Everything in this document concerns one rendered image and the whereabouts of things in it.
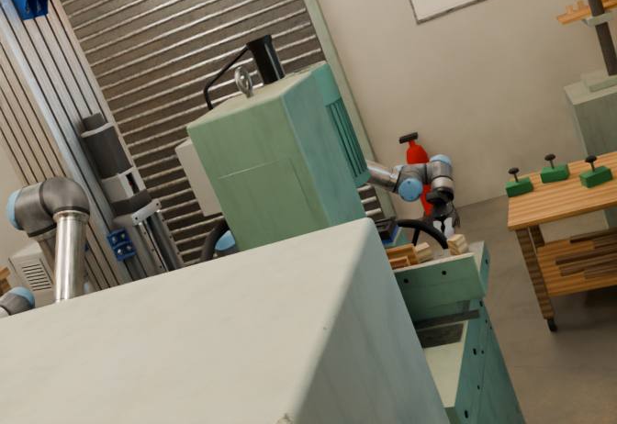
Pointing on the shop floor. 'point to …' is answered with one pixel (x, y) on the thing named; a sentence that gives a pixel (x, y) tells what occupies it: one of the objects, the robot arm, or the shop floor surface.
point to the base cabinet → (493, 384)
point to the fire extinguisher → (416, 154)
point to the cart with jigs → (604, 184)
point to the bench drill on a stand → (582, 97)
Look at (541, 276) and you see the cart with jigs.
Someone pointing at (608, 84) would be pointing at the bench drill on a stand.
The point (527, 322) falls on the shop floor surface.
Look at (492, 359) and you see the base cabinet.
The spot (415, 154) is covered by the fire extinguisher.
